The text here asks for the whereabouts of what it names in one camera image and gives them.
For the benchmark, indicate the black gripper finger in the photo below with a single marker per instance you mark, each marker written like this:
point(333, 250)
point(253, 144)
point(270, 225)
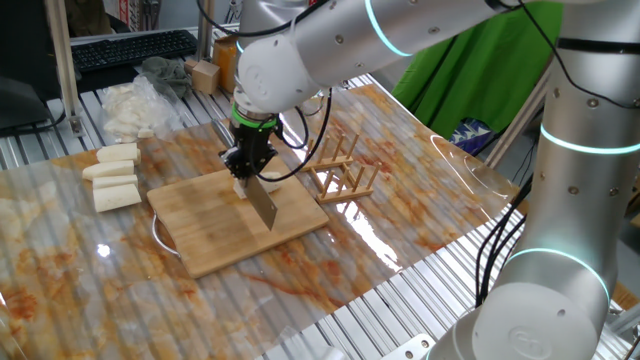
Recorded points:
point(231, 160)
point(266, 160)

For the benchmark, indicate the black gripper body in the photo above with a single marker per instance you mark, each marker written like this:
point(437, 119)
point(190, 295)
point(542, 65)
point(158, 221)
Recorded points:
point(252, 147)

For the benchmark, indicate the steel cleaver knife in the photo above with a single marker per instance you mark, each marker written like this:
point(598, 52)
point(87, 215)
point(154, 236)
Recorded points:
point(262, 205)

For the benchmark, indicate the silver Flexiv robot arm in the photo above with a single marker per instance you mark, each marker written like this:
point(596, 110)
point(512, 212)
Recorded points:
point(575, 200)

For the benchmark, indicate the long white radish piece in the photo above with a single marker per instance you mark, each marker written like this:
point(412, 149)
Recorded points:
point(272, 182)

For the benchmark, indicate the small white radish bit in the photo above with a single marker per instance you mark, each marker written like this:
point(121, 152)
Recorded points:
point(145, 133)

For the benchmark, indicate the plastic bag of radish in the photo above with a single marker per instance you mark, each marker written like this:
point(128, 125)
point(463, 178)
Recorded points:
point(130, 110)

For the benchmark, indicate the white radish chunk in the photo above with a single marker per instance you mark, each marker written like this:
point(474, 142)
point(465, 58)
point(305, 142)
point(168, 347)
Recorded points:
point(117, 152)
point(107, 170)
point(115, 181)
point(115, 197)

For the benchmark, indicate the wooden cutting board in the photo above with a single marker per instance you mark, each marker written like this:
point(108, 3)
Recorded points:
point(210, 230)

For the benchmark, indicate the small wooden block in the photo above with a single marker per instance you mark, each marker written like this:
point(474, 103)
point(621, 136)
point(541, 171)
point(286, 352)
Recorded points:
point(205, 77)

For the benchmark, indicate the wooden peg knife rack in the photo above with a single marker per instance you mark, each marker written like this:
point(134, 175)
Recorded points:
point(345, 192)

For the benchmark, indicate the taped cardboard box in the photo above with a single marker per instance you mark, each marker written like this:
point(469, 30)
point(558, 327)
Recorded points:
point(226, 65)

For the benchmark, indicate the small tan block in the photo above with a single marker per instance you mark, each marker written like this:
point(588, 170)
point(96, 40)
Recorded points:
point(190, 66)

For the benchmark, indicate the grey green rag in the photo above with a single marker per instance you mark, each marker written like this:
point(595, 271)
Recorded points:
point(167, 72)

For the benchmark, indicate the black keyboard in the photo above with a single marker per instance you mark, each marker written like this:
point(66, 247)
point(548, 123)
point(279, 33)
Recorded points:
point(130, 50)

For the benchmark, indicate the blue white patterned bag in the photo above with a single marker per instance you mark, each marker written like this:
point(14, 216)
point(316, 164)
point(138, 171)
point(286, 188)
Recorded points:
point(470, 137)

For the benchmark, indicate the marble pattern table mat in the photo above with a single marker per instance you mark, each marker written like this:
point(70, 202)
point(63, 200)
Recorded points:
point(75, 300)

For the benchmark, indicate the green cloth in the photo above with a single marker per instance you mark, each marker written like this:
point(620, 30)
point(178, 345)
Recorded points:
point(475, 80)

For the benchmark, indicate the black computer monitor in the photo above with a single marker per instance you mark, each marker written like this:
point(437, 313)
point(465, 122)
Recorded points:
point(25, 40)

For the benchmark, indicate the aluminium frame post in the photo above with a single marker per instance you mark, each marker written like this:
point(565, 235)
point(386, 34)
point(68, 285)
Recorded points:
point(515, 125)
point(205, 45)
point(62, 60)

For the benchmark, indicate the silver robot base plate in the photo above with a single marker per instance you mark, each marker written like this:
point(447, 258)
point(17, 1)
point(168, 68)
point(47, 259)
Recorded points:
point(410, 347)

